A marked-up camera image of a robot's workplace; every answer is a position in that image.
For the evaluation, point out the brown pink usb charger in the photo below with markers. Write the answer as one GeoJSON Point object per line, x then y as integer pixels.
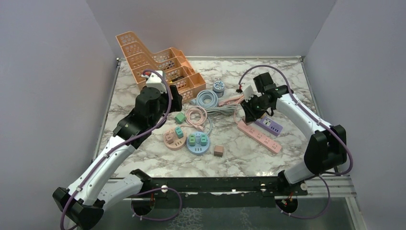
{"type": "Point", "coordinates": [218, 151]}

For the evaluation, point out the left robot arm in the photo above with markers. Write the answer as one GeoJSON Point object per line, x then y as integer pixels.
{"type": "Point", "coordinates": [88, 197]}

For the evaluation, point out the pink round power socket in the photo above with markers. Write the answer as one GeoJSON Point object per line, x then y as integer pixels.
{"type": "Point", "coordinates": [179, 142]}

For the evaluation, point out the purple power strip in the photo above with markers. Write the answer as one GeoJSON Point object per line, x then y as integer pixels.
{"type": "Point", "coordinates": [269, 125]}

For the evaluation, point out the pink power strip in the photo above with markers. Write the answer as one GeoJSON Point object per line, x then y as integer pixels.
{"type": "Point", "coordinates": [259, 137]}

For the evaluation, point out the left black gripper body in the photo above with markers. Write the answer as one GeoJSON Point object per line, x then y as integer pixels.
{"type": "Point", "coordinates": [175, 106]}

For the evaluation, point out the round blue patterned tin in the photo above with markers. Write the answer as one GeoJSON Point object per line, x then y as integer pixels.
{"type": "Point", "coordinates": [219, 88]}

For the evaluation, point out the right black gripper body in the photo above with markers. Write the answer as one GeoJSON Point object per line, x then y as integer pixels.
{"type": "Point", "coordinates": [255, 107]}

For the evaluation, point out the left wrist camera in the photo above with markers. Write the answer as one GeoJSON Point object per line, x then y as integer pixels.
{"type": "Point", "coordinates": [154, 81]}

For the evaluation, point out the orange plastic file organizer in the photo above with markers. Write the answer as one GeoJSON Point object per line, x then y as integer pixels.
{"type": "Point", "coordinates": [176, 67]}

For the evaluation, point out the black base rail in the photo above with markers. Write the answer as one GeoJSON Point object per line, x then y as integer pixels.
{"type": "Point", "coordinates": [225, 192]}

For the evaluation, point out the blue round power socket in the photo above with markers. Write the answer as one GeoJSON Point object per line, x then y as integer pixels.
{"type": "Point", "coordinates": [198, 150]}

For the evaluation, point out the dark green usb charger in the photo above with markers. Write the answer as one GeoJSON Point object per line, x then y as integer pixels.
{"type": "Point", "coordinates": [180, 118]}

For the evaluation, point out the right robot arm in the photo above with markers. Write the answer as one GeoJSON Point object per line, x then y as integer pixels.
{"type": "Point", "coordinates": [326, 143]}

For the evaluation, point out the teal blue usb charger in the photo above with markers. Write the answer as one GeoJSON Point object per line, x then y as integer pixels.
{"type": "Point", "coordinates": [179, 133]}

